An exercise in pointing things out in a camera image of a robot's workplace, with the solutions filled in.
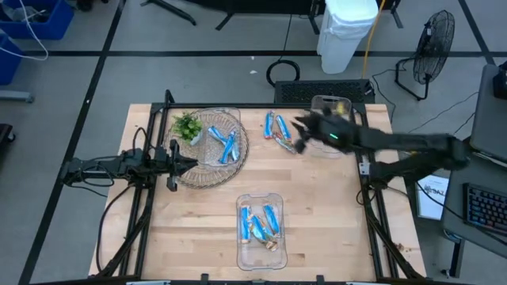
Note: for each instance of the small green plant white pot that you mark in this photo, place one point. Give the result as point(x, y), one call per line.
point(186, 126)

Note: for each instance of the black floor fan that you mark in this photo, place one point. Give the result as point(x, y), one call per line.
point(435, 39)

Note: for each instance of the blue plastic crate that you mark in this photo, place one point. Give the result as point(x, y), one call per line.
point(8, 63)
point(59, 23)

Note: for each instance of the blue foil granola bar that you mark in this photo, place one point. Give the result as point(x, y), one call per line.
point(283, 127)

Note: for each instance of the black keyboard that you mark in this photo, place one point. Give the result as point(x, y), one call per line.
point(487, 207)

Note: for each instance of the black stand leg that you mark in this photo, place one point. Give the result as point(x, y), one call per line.
point(170, 10)

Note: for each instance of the green brown granola bar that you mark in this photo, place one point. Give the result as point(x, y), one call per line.
point(283, 140)

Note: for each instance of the yellow tag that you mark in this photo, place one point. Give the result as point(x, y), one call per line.
point(340, 107)

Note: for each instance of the black perforated metal case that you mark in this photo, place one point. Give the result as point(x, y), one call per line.
point(301, 91)

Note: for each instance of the dark grey desk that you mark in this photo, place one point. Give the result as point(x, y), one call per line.
point(455, 206)

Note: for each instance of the round wicker basket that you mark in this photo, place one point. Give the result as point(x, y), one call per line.
point(190, 174)

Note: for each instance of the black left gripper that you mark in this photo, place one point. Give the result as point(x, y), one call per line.
point(162, 162)

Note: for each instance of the black device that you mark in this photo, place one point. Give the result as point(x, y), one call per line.
point(501, 81)

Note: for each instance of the clear plastic storage bin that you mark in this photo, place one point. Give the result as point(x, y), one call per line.
point(261, 259)
point(210, 154)
point(317, 102)

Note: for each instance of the black aluminium table frame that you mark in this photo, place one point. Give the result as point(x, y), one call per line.
point(257, 105)

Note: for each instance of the blue granola bar red ends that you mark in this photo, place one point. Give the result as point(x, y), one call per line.
point(269, 126)

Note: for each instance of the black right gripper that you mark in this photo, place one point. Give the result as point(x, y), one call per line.
point(334, 132)

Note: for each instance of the white trash can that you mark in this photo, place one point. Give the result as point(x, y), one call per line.
point(344, 35)

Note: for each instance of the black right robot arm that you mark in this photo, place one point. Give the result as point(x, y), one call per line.
point(396, 138)

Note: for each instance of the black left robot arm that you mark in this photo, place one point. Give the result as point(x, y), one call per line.
point(99, 168)

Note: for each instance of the white printed paper sheet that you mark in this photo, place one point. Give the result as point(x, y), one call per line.
point(431, 202)

